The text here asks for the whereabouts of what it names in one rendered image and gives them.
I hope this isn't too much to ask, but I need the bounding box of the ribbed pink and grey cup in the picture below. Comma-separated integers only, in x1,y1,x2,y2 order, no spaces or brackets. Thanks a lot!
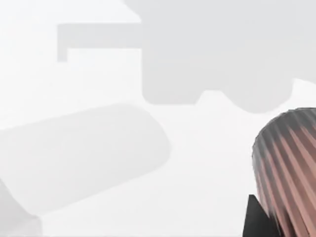
251,107,316,237

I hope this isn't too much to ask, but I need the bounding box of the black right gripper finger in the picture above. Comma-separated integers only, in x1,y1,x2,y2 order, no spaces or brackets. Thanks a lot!
242,194,281,237

